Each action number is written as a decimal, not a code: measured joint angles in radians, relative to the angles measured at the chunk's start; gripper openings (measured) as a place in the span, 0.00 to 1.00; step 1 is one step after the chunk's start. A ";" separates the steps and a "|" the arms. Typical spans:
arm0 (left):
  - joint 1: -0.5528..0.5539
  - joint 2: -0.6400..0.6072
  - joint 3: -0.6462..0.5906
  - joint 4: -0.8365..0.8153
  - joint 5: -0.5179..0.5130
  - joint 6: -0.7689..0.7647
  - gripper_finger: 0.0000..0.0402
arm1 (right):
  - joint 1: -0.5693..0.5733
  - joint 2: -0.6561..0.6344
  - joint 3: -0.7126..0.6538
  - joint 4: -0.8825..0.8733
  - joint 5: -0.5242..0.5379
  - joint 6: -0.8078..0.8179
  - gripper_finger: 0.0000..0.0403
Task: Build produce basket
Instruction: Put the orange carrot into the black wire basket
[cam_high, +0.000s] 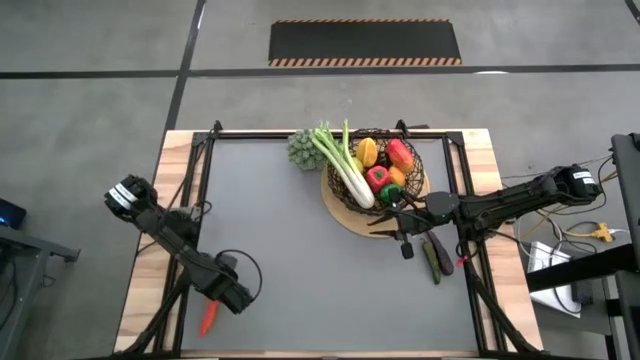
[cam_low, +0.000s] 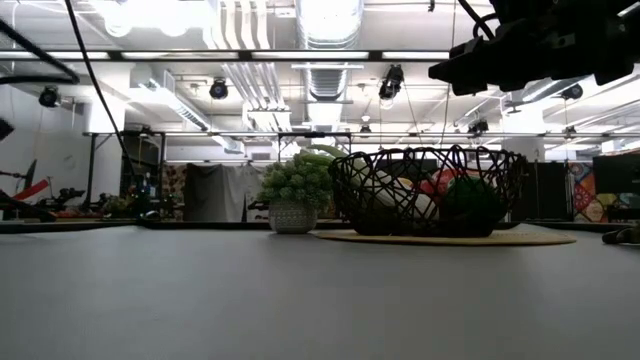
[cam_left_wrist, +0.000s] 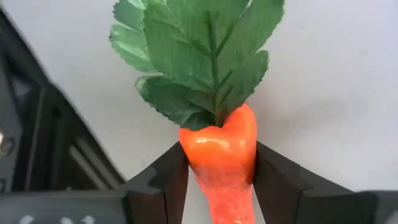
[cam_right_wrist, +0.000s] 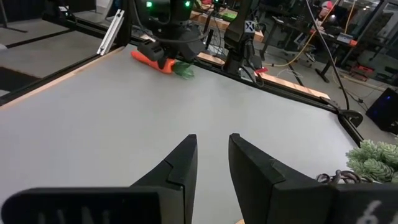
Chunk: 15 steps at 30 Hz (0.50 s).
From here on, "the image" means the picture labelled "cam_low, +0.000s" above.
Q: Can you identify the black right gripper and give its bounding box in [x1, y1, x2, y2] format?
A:
[428, 0, 599, 96]

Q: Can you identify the red and yellow mango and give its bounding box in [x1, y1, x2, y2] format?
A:
[399, 167, 461, 197]

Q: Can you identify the round green lime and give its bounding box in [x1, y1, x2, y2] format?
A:
[442, 175, 504, 229]

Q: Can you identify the green celery bunch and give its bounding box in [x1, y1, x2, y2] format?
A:
[299, 143, 441, 224]

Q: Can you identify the black panel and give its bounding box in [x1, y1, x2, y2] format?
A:
[522, 160, 569, 221]

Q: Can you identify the colourful patterned panel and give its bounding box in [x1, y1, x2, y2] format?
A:
[569, 160, 640, 224]

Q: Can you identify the black cabinet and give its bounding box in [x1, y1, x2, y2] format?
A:
[592, 152, 640, 196]

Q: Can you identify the round wooden board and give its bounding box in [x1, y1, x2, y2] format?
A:
[312, 228, 578, 247]

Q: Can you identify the potted green succulent plant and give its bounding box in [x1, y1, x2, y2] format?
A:
[257, 152, 334, 235]

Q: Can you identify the black overhead beam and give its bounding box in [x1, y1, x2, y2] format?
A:
[0, 48, 451, 64]

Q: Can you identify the grey cloth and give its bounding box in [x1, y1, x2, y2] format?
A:
[183, 163, 264, 223]

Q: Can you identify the floral patterned panel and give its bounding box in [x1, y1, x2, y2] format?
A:
[160, 164, 187, 204]

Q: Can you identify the red bar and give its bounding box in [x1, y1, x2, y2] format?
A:
[12, 178, 51, 201]

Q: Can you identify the black cable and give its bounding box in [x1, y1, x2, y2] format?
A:
[63, 0, 137, 177]
[456, 0, 497, 42]
[0, 18, 81, 87]

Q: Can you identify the silver air duct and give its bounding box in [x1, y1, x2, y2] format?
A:
[294, 0, 365, 101]

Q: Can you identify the dark wire basket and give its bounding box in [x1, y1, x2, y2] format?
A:
[327, 144, 529, 238]

